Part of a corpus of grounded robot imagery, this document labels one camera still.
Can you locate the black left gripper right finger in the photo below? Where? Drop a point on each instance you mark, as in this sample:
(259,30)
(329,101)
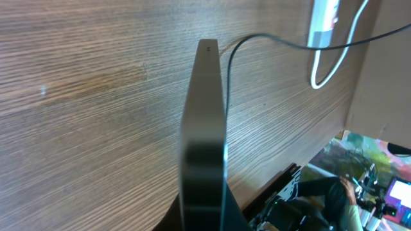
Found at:
(233,219)

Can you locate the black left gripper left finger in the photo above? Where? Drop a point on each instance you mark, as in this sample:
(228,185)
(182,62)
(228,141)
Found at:
(172,219)

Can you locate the teal screen smartphone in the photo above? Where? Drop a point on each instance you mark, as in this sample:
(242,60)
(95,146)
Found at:
(203,159)

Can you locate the seated person in background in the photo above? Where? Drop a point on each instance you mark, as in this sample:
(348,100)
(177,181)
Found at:
(340,206)

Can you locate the purple lit monitor screen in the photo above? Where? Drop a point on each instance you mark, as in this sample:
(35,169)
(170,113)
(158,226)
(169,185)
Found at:
(399,196)

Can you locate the white power strip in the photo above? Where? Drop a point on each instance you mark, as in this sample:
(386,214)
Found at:
(323,19)

